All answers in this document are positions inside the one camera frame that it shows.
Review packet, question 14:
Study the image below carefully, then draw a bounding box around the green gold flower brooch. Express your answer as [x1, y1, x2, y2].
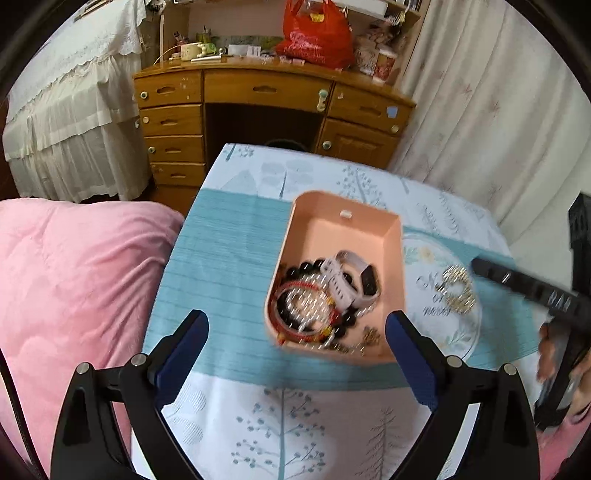
[360, 326, 382, 351]

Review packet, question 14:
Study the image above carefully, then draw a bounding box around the black bead bracelet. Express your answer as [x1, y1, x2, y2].
[274, 258, 359, 340]

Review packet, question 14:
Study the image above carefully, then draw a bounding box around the pink smart watch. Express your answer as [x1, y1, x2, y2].
[320, 250, 381, 313]

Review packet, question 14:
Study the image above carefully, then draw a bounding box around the red cord bracelet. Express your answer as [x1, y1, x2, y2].
[268, 278, 346, 347]

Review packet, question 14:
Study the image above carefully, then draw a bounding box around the pink plastic tray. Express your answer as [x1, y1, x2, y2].
[264, 191, 406, 365]

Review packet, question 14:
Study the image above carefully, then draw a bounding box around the multi-strand pearl bracelet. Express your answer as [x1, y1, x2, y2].
[285, 271, 336, 333]

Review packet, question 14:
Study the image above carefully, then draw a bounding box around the pink quilt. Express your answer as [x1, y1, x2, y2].
[1, 198, 184, 470]

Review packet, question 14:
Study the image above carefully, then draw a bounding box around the white floral curtain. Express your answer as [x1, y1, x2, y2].
[390, 1, 590, 286]

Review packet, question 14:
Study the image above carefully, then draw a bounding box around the decorated paper cup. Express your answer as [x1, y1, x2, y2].
[372, 46, 398, 84]

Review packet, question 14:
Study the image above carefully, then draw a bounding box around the white lace bed cover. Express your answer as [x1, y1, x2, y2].
[2, 1, 150, 202]

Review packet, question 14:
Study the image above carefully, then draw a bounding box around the floral tin canister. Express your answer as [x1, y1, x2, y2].
[353, 36, 379, 76]

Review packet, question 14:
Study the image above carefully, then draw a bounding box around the wooden desk with drawers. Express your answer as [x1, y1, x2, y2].
[133, 58, 416, 213]

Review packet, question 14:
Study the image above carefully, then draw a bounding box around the red plastic bag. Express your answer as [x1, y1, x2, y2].
[276, 1, 355, 69]

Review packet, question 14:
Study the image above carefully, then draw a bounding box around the white mug on desk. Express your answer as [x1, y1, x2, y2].
[180, 42, 204, 62]

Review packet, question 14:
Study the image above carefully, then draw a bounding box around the gold crystal leaf bracelet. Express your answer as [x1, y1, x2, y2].
[435, 264, 477, 316]

